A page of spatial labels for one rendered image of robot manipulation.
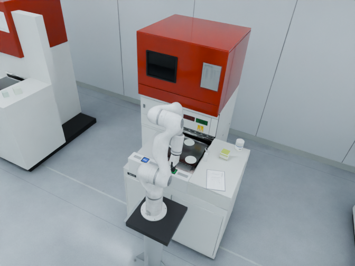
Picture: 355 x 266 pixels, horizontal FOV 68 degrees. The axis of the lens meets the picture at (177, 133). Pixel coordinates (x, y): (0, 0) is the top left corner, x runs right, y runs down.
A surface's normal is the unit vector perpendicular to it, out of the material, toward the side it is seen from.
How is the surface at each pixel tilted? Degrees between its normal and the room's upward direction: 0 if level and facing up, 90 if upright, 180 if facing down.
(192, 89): 90
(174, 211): 1
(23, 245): 0
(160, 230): 1
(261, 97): 90
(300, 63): 90
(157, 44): 90
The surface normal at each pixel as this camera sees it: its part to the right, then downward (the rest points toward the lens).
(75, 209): 0.06, -0.80
